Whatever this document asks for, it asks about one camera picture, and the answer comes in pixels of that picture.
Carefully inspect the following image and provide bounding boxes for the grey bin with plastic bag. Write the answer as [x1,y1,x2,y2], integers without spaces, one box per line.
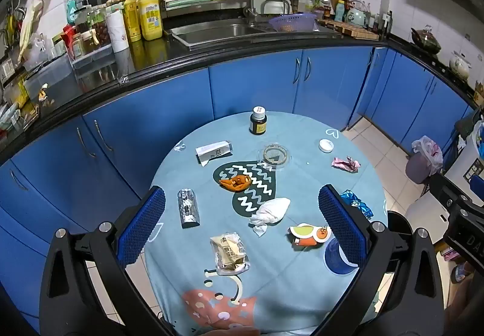
[405,135,444,185]

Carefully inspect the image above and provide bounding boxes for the blue kitchen cabinets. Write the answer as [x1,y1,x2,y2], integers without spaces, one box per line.
[0,45,477,336]

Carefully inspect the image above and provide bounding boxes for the steel kitchen sink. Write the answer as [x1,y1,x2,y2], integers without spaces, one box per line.
[168,20,273,47]

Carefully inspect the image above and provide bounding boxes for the torn white paper packet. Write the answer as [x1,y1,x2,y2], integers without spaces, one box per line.
[195,140,233,167]

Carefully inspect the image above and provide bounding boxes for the mint green kettle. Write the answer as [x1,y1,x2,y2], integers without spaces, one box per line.
[346,1,371,27]

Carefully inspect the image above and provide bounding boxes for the wooden chopping block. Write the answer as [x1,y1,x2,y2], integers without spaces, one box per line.
[317,18,381,41]

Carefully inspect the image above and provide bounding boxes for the wok with glass lid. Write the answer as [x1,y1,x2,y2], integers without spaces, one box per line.
[411,25,442,54]

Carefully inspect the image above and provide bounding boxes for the silver blister pack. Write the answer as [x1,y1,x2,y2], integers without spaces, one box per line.
[177,188,201,229]

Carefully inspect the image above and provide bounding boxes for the brown medicine bottle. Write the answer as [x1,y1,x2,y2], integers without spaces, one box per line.
[249,106,270,135]

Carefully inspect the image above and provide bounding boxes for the clear glass ashtray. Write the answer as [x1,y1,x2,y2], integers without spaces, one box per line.
[257,143,293,170]

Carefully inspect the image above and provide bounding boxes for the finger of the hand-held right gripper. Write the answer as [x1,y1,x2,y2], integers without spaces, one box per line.
[429,173,473,208]

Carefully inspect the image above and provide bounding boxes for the blue wrapper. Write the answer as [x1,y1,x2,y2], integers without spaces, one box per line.
[339,190,374,218]

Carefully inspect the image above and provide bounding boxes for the yellow detergent pump bottle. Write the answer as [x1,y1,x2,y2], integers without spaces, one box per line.
[138,0,164,42]

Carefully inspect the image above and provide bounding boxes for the blue paper cup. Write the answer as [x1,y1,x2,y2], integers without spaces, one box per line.
[324,237,360,276]

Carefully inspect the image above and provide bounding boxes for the white tissue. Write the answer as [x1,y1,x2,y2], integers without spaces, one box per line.
[249,197,292,237]

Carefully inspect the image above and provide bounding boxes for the yellow oil bottle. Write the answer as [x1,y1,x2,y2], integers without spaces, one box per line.
[123,0,143,44]

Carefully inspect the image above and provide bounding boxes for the white floor appliance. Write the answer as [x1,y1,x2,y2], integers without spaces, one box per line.
[442,120,484,189]

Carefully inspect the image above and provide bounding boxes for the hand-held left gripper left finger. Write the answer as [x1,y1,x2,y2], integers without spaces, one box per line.
[40,186,178,336]

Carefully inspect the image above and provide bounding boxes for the orange peel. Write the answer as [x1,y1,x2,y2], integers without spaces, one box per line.
[218,175,252,193]

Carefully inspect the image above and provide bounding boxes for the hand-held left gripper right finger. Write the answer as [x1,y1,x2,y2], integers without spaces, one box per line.
[310,184,445,336]

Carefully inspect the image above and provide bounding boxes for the round table blue cloth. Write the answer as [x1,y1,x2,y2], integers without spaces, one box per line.
[144,111,388,336]

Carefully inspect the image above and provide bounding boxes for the pink paper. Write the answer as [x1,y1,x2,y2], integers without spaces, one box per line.
[332,156,361,172]

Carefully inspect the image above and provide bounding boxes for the colourful cardboard piece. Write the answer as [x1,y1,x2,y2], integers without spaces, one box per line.
[288,223,332,247]

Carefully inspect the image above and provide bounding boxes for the purple plastic colander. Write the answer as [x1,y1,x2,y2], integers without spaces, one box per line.
[268,13,317,33]

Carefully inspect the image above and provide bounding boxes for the beige snack wrapper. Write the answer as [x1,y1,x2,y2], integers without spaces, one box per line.
[210,232,251,276]

